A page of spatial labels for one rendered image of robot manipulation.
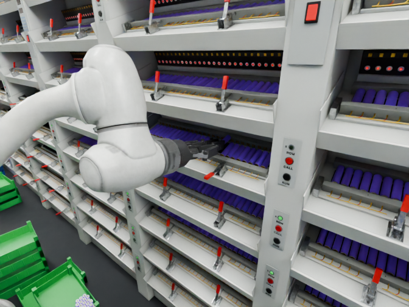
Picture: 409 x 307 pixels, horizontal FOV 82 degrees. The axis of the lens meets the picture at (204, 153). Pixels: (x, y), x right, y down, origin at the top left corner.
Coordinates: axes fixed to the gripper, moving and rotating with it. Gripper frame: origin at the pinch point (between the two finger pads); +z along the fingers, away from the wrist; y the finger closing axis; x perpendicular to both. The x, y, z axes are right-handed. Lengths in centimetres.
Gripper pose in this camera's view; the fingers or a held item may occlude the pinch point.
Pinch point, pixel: (214, 145)
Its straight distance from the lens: 75.4
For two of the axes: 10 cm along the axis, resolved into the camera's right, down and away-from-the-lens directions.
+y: 8.0, 2.4, -5.5
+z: 5.9, -1.5, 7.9
